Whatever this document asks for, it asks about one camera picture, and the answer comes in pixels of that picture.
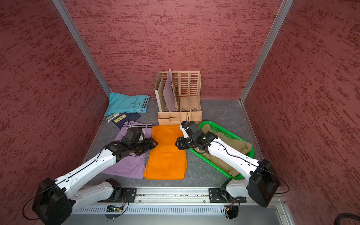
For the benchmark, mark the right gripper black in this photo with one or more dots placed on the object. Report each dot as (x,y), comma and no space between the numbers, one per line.
(181,144)

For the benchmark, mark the dark blue book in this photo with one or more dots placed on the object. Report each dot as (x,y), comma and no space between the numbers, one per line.
(119,119)

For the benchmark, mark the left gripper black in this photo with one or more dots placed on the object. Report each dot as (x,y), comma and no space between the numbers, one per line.
(148,146)

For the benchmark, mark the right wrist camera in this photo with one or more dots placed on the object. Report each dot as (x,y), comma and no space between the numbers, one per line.
(185,135)

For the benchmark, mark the left aluminium corner post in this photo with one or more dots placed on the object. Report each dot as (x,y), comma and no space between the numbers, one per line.
(65,15)

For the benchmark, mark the aluminium corner post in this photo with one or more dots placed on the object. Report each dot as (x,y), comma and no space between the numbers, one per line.
(280,17)
(65,15)

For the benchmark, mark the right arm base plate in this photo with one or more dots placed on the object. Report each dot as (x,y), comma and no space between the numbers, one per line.
(219,195)

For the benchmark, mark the lilac paper folder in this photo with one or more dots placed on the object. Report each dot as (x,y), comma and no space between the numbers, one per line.
(169,94)

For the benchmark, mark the beige desk file organizer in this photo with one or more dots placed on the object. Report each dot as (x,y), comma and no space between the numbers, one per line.
(187,88)

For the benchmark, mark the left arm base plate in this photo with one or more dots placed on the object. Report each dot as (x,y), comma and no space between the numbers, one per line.
(128,195)

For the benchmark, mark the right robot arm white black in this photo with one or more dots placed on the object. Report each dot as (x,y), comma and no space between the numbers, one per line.
(262,181)

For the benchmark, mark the orange cloth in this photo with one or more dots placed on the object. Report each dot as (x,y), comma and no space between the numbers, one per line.
(166,161)

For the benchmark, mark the beige long pants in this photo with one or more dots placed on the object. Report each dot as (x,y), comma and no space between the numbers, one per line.
(236,149)

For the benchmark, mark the right aluminium corner post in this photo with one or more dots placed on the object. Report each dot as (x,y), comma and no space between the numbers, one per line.
(280,17)

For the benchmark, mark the folded purple shorts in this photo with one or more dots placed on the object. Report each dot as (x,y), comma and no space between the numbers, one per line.
(132,167)

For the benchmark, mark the cardboard sheet in organizer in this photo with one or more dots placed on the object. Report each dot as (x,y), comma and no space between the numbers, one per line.
(159,86)

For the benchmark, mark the folded teal shirt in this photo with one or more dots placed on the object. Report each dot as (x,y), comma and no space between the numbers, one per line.
(120,103)

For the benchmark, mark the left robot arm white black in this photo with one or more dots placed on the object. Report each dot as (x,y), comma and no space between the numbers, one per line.
(56,200)

